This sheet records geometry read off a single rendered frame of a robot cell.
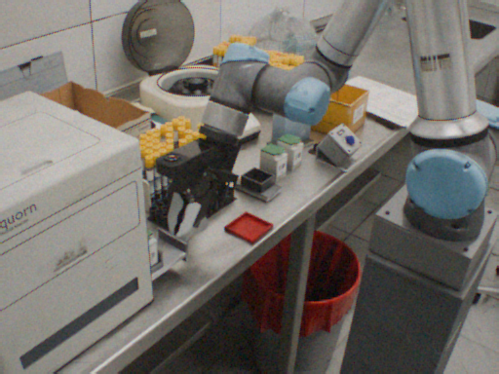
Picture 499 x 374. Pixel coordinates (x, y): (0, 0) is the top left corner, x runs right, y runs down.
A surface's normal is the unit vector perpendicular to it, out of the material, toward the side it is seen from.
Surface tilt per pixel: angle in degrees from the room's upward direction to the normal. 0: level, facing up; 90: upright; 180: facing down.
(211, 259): 0
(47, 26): 90
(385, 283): 90
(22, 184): 0
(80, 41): 90
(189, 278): 0
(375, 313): 90
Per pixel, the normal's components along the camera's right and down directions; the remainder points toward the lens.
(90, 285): 0.79, 0.35
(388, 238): -0.61, 0.40
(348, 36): -0.21, 0.61
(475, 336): 0.04, -0.84
